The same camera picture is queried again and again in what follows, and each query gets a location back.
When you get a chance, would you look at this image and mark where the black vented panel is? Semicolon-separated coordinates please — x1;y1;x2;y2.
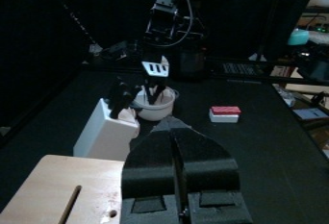
221;62;264;76

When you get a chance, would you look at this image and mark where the clear plastic bag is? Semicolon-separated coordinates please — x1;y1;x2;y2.
275;84;299;108

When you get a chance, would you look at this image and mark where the black knife handle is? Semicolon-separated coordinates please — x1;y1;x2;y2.
107;79;131;120

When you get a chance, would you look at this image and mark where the teal round object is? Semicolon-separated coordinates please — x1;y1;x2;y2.
285;28;312;46

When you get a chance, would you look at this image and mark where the wooden cutting board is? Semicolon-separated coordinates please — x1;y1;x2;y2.
0;154;126;224

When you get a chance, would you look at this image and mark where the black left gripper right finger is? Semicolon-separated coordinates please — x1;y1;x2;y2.
170;115;254;224

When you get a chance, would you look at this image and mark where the white knife block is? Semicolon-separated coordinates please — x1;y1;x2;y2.
73;97;142;162

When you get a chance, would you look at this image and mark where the flat grey box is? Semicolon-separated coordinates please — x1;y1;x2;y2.
292;107;329;122

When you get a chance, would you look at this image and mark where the red and white small box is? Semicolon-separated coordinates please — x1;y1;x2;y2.
209;105;244;124

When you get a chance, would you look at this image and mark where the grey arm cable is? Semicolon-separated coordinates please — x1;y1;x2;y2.
157;0;197;48

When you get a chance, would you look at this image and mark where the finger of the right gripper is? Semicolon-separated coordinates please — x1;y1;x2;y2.
143;75;157;105
153;75;170;105

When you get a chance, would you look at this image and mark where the white bowl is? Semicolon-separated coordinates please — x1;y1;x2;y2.
131;86;178;122

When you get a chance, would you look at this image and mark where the white paper tag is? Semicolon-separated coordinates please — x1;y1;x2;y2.
87;42;105;55

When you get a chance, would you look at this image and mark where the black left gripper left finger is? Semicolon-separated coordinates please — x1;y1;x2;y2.
119;115;181;224

